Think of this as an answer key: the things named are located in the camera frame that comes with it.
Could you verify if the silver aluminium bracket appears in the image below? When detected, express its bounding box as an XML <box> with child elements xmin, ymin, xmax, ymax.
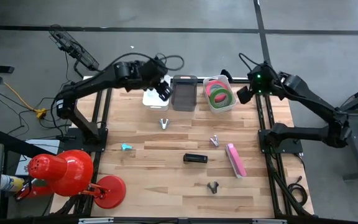
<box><xmin>252</xmin><ymin>218</ymin><xmax>288</xmax><ymax>224</ymax></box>
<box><xmin>78</xmin><ymin>217</ymin><xmax>114</xmax><ymax>224</ymax></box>

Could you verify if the pink tape roll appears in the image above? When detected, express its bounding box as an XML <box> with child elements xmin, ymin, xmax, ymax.
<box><xmin>206</xmin><ymin>80</ymin><xmax>229</xmax><ymax>103</ymax></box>

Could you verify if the black wire mesh tray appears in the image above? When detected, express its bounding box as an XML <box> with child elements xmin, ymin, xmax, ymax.
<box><xmin>48</xmin><ymin>24</ymin><xmax>101</xmax><ymax>72</ymax></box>

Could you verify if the red desk lamp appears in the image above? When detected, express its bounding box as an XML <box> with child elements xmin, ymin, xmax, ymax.
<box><xmin>27</xmin><ymin>149</ymin><xmax>127</xmax><ymax>210</ymax></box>

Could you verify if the yellow extension cable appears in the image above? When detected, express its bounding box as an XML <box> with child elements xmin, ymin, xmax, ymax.
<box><xmin>0</xmin><ymin>64</ymin><xmax>48</xmax><ymax>119</ymax></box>

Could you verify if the black stapler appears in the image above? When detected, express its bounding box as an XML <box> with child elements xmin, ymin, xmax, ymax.
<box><xmin>183</xmin><ymin>153</ymin><xmax>208</xmax><ymax>164</ymax></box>

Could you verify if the green tape roll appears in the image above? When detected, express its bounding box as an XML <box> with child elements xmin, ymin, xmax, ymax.
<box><xmin>209</xmin><ymin>88</ymin><xmax>234</xmax><ymax>109</ymax></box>

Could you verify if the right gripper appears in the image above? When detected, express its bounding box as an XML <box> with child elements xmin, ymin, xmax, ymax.
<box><xmin>237</xmin><ymin>79</ymin><xmax>262</xmax><ymax>105</ymax></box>

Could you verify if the pink and white stapler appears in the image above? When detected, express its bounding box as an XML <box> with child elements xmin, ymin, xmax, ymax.
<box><xmin>224</xmin><ymin>142</ymin><xmax>247</xmax><ymax>179</ymax></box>

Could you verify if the white plastic bin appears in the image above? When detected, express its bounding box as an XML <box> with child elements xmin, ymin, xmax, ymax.
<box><xmin>203</xmin><ymin>74</ymin><xmax>237</xmax><ymax>114</ymax></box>
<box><xmin>142</xmin><ymin>74</ymin><xmax>171</xmax><ymax>112</ymax></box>

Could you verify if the black aluminium rig frame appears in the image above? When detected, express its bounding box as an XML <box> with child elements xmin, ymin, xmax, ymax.
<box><xmin>50</xmin><ymin>76</ymin><xmax>315</xmax><ymax>224</ymax></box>

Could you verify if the yellow and white spray bottle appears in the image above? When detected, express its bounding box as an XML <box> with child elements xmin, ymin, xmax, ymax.
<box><xmin>0</xmin><ymin>174</ymin><xmax>25</xmax><ymax>193</ymax></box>

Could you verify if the white printed sheet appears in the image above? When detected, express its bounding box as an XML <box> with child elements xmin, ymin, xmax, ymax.
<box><xmin>15</xmin><ymin>139</ymin><xmax>61</xmax><ymax>177</ymax></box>

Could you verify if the small black rounded object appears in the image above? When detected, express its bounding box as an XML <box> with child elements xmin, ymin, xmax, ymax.
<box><xmin>220</xmin><ymin>68</ymin><xmax>234</xmax><ymax>83</ymax></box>

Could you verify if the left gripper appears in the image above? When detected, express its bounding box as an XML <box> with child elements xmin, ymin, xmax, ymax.
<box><xmin>141</xmin><ymin>60</ymin><xmax>174</xmax><ymax>102</ymax></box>

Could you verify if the coiled black cable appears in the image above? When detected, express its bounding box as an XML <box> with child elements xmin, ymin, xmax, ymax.
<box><xmin>286</xmin><ymin>175</ymin><xmax>309</xmax><ymax>208</ymax></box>

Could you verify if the black staple remover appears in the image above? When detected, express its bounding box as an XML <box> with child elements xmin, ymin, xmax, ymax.
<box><xmin>206</xmin><ymin>181</ymin><xmax>219</xmax><ymax>194</ymax></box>

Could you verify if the grey plastic bin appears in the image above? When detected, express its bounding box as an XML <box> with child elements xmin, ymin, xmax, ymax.
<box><xmin>170</xmin><ymin>74</ymin><xmax>198</xmax><ymax>112</ymax></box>

